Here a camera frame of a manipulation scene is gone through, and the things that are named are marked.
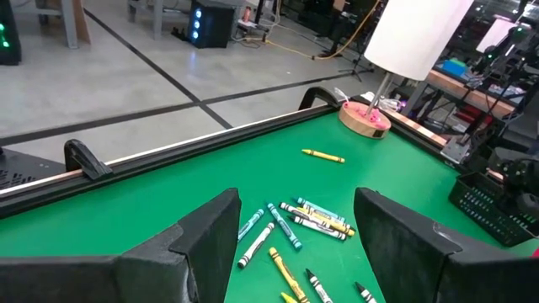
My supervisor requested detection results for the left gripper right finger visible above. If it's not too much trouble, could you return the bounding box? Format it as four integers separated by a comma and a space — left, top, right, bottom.
354, 188, 462, 303

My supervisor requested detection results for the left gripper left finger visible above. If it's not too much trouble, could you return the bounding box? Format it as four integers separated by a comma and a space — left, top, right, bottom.
113, 188, 243, 303

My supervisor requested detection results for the blue crayon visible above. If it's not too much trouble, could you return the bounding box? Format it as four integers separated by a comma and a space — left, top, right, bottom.
237, 208, 265, 242
266, 203, 303, 251
294, 196, 347, 223

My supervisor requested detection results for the black plastic basket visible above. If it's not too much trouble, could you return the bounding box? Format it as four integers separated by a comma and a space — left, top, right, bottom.
448, 171, 539, 248

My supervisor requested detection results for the green table mat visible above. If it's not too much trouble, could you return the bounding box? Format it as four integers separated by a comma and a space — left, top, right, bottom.
0, 109, 539, 303

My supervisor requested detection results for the round wooden lamp base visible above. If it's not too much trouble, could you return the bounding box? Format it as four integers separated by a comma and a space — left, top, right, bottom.
338, 100, 392, 140

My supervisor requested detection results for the metal lamp stem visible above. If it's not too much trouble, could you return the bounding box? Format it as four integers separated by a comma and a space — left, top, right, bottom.
365, 71, 393, 118

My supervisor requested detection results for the wooden background workbench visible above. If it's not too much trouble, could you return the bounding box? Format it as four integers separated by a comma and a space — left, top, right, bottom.
424, 69, 517, 121

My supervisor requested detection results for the black tripod stand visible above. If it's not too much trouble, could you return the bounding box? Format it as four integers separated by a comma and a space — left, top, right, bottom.
339, 40, 375, 83

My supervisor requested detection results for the blue box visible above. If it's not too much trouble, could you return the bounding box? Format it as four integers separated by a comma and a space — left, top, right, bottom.
441, 58, 468, 77

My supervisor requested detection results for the white lampshade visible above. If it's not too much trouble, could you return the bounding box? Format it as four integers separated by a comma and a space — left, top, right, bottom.
364, 0, 475, 82

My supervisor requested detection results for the black computer with blue lights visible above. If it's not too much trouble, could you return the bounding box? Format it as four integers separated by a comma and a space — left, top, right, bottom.
187, 0, 237, 50

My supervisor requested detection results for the wooden board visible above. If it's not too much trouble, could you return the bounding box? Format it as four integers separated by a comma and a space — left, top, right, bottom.
74, 0, 92, 45

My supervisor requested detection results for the grey table leg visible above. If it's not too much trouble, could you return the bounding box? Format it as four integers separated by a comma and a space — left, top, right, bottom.
61, 0, 80, 50

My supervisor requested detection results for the grey metal bracket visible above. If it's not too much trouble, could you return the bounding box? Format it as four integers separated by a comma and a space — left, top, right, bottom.
440, 134, 472, 165

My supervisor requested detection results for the black frame clamp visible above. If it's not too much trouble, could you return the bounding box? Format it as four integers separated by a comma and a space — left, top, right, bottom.
63, 138, 114, 181
297, 86, 340, 111

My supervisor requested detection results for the yellow floor cable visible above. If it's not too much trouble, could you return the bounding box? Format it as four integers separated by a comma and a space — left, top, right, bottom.
246, 0, 382, 61

